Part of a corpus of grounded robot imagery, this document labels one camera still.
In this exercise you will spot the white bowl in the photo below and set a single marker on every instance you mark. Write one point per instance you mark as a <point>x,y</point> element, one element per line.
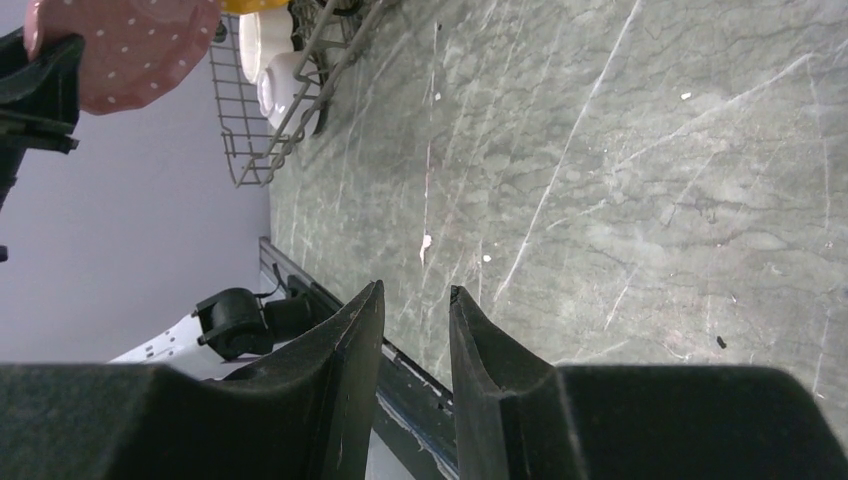
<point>277,89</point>

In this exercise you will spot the red plate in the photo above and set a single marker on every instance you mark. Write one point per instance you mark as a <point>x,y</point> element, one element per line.
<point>135,51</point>

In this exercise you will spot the yellow polka dot plate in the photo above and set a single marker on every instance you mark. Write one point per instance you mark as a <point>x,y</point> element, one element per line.
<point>242,7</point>

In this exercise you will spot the grey wire dish rack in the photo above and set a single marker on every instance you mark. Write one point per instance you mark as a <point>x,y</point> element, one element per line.
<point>331,34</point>

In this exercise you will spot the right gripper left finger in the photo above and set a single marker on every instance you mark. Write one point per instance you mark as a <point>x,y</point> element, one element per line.
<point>304,411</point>

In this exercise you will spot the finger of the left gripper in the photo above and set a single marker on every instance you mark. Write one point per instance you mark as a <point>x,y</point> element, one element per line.
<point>40,105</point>

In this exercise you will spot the floral scalloped small plate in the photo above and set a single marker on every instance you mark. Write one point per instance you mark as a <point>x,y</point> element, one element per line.
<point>262,36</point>

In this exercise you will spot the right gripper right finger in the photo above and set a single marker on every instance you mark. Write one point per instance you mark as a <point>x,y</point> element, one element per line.
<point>519,417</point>

